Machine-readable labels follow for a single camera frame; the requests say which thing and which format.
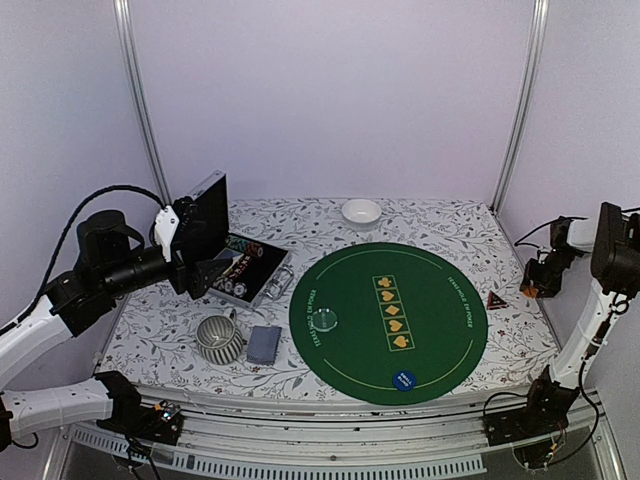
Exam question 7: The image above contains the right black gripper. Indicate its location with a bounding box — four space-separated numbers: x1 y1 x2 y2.
522 249 576 298

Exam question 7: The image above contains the orange big blind button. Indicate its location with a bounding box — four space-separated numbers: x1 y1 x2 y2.
522 286 537 298

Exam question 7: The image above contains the clear acrylic dealer button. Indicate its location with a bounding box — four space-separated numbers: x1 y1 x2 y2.
312 308 338 333

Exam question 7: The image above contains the blue small blind button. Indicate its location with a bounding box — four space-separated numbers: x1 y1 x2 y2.
392 370 417 392

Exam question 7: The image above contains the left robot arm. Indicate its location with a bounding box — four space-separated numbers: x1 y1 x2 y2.
1 178 229 448

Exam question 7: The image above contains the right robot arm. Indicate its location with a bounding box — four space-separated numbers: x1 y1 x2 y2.
516 202 639 436

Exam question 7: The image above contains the card deck in case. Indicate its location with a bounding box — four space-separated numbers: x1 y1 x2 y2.
215 248 251 275

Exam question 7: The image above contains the poker chips front row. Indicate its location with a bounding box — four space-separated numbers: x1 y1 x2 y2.
213 279 248 298

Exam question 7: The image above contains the poker chips row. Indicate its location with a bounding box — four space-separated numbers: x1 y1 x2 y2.
213 279 248 298
225 235 264 258

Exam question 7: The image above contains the poker chips back row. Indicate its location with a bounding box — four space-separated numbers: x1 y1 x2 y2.
225 235 264 258

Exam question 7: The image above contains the aluminium poker chip case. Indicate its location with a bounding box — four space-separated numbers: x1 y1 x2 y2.
171 170 294 308

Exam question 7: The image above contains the red black triangle button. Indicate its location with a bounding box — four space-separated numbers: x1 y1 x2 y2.
487 291 508 310

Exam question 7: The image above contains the striped ceramic mug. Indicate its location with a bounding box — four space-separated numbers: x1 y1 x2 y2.
196 309 244 365

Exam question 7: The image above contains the blue playing card deck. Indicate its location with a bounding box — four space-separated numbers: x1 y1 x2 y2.
247 326 282 365

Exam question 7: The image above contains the white ceramic bowl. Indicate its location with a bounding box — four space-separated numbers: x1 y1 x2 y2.
341 199 382 226

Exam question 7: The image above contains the round green poker mat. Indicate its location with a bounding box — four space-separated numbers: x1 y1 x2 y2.
289 242 488 406

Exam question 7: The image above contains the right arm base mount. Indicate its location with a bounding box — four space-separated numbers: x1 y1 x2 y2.
482 400 571 446

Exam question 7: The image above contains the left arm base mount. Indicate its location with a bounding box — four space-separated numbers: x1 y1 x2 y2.
96 400 184 446

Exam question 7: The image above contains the right aluminium frame post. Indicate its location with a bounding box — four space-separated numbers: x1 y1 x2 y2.
490 0 550 216

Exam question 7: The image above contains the aluminium frame post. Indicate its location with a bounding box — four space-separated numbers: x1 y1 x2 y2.
490 0 550 216
113 0 172 203

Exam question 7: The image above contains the left aluminium frame post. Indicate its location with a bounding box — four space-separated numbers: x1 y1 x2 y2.
113 0 172 203

